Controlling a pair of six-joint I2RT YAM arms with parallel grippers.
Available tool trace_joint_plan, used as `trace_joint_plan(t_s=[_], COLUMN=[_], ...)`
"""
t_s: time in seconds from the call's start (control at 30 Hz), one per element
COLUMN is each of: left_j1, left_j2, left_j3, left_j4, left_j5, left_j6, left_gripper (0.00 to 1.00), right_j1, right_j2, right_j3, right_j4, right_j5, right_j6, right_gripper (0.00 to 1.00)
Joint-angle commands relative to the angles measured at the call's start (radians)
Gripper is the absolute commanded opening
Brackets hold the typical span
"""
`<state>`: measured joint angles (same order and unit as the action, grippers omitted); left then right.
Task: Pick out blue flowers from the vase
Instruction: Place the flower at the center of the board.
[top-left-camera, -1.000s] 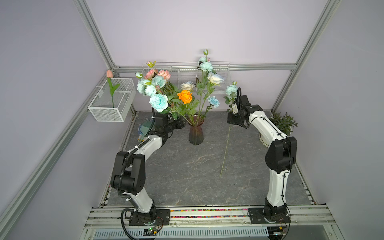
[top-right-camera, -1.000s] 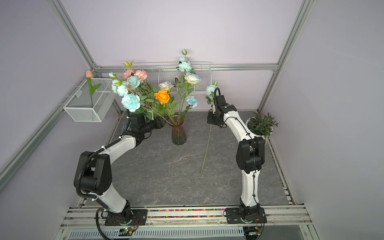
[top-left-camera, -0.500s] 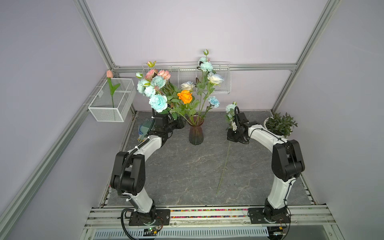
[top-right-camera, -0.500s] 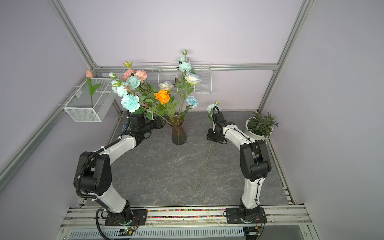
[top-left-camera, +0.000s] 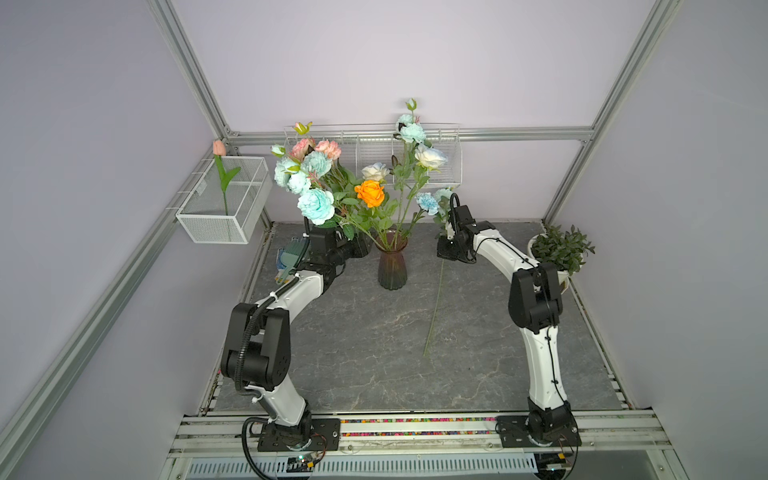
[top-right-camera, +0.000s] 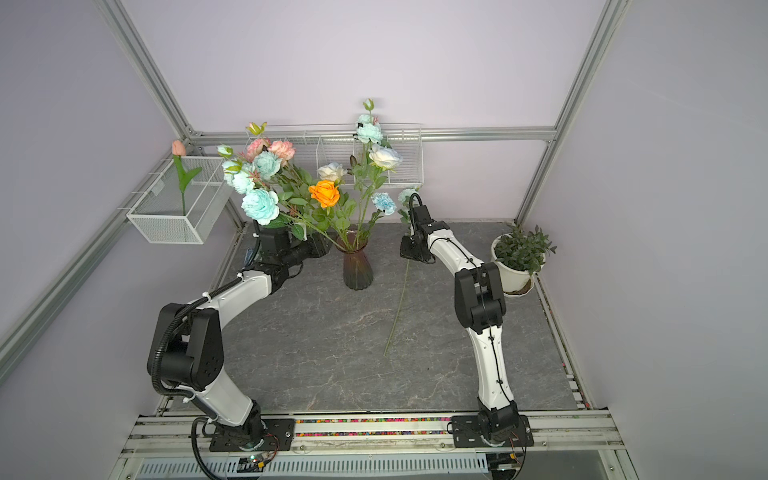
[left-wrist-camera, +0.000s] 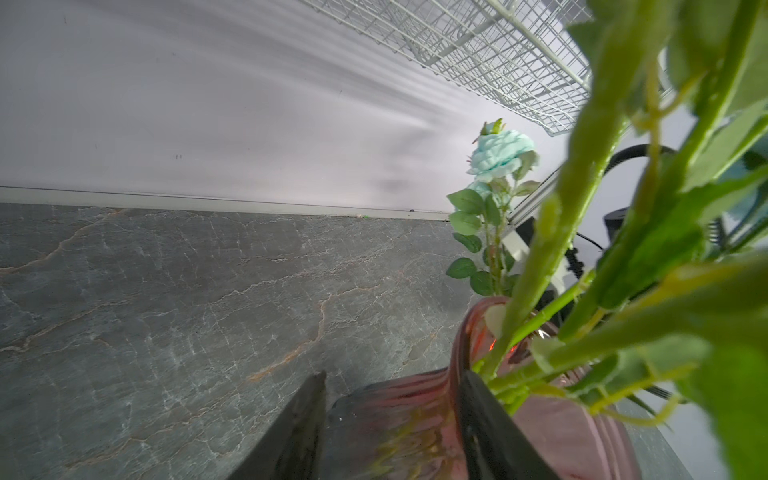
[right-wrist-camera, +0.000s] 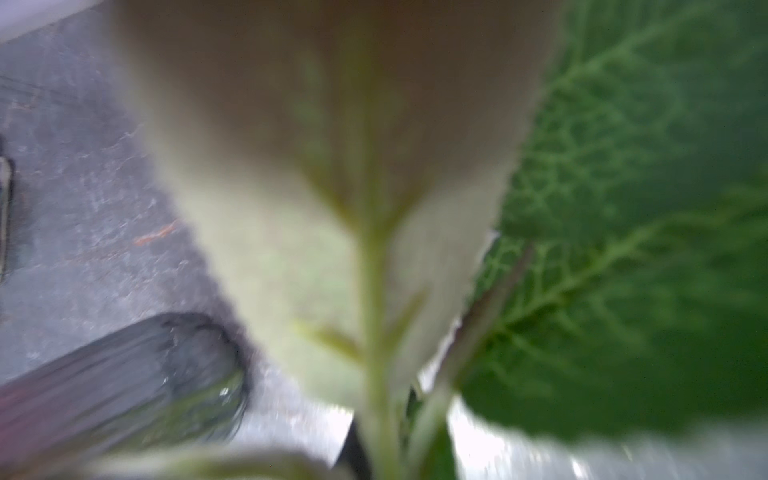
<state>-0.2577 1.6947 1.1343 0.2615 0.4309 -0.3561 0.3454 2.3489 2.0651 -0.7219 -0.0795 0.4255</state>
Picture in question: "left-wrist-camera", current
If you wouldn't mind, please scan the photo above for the white wire basket back wall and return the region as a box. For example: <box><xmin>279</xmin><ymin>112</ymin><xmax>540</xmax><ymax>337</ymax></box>
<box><xmin>308</xmin><ymin>0</ymin><xmax>593</xmax><ymax>136</ymax></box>

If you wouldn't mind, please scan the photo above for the large teal rose spray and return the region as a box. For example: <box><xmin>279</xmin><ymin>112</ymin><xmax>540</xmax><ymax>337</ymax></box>
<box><xmin>446</xmin><ymin>118</ymin><xmax>539</xmax><ymax>297</ymax></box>

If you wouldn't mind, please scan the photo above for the teal white rose spray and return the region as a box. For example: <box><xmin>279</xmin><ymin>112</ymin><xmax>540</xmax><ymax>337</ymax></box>
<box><xmin>479</xmin><ymin>1</ymin><xmax>767</xmax><ymax>479</ymax></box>

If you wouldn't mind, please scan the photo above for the dark red glass vase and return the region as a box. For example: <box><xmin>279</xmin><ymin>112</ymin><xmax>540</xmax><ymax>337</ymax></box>
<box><xmin>319</xmin><ymin>297</ymin><xmax>641</xmax><ymax>479</ymax></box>

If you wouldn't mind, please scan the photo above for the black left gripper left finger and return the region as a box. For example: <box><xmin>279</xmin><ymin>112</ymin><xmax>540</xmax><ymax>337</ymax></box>
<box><xmin>229</xmin><ymin>371</ymin><xmax>327</xmax><ymax>479</ymax></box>

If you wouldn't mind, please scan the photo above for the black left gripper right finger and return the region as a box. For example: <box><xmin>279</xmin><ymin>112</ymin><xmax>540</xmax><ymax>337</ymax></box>
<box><xmin>458</xmin><ymin>370</ymin><xmax>558</xmax><ymax>480</ymax></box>

